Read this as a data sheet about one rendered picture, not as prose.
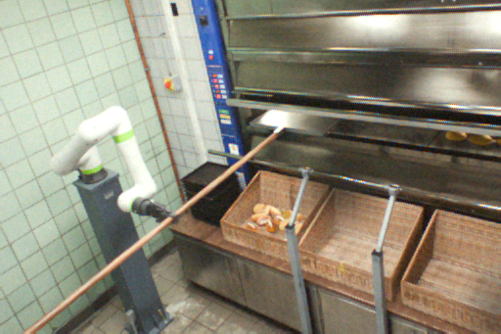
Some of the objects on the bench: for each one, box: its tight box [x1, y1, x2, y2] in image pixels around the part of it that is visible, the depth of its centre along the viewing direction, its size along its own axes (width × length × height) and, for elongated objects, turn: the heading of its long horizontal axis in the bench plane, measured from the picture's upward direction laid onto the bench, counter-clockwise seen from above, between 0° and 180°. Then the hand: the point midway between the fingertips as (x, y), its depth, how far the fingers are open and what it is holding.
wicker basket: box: [220, 169, 329, 262], centre depth 292 cm, size 49×56×28 cm
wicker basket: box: [401, 210, 501, 334], centre depth 218 cm, size 49×56×28 cm
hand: (172, 216), depth 223 cm, fingers closed on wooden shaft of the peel, 3 cm apart
